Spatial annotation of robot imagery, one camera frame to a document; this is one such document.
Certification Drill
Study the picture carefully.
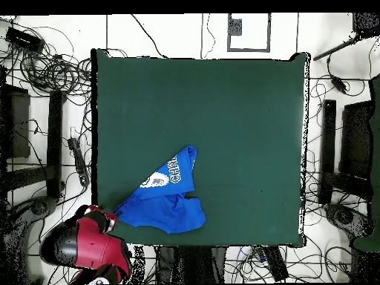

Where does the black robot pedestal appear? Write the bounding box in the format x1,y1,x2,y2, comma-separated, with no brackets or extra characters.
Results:
155,245,228,284

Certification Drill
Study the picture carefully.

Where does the dark green table cloth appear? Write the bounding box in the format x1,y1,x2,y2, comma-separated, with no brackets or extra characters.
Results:
88,48,311,249

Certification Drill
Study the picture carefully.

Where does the dark green fabric object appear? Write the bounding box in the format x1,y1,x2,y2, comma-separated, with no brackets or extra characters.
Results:
353,73,380,253

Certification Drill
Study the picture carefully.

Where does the grey rectangular floor frame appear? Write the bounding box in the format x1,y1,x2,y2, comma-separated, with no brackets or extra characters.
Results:
227,13,272,53

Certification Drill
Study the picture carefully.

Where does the blue GAME print t-shirt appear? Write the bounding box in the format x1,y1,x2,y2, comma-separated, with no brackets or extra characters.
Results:
112,144,207,235

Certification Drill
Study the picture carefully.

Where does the long black bar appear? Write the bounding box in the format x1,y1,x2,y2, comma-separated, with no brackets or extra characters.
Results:
46,90,67,199
318,99,337,206

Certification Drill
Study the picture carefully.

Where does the black rod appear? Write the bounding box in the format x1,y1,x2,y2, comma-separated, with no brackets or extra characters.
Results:
312,35,361,62

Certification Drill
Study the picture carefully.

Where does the black power adapter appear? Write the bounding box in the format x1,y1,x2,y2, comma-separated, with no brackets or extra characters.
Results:
330,75,349,94

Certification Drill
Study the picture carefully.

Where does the tangle of black cables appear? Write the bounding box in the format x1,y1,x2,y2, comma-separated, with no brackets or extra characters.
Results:
16,51,93,100

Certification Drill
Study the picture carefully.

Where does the black flat panel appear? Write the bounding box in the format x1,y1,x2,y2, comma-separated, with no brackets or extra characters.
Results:
339,100,376,179
0,84,31,160

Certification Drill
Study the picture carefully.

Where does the black power strip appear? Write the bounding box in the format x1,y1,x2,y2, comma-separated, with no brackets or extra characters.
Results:
260,245,290,283
67,137,91,187

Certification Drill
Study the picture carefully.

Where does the black electronics box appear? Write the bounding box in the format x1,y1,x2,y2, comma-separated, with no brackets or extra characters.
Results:
4,26,46,54

